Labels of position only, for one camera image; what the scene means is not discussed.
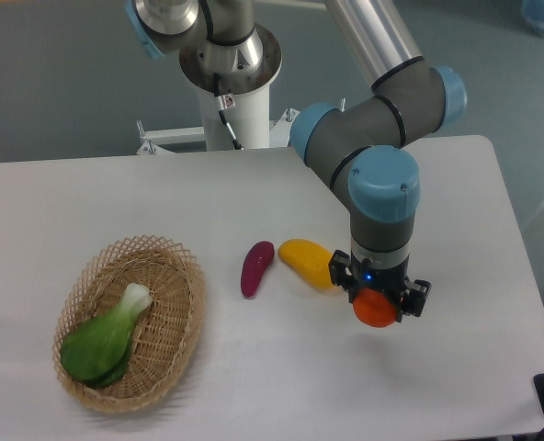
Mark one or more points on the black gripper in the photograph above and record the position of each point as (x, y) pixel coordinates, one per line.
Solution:
(392, 283)

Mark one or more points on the orange fruit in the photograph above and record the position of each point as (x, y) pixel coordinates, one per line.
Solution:
(373, 309)

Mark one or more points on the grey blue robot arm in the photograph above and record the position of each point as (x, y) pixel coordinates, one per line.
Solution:
(359, 153)

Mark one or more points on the woven wicker basket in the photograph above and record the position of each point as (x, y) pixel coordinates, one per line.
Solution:
(166, 332)

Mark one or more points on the yellow mango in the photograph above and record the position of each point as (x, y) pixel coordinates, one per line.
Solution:
(309, 260)

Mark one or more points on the purple eggplant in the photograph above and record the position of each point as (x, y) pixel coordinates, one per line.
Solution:
(257, 261)

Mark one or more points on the green bok choy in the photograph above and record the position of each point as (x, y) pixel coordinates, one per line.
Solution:
(97, 353)

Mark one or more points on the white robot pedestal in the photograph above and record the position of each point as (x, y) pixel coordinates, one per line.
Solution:
(233, 89)

